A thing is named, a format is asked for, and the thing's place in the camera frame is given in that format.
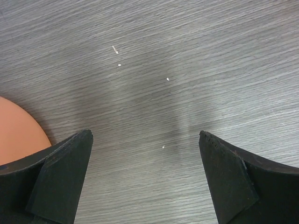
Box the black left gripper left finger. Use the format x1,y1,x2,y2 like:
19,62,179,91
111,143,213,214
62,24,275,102
0,129,93,224

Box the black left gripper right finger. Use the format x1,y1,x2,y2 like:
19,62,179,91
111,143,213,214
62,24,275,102
199,131,299,224

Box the orange plastic waste bucket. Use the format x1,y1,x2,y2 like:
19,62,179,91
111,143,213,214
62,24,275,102
0,97,51,165

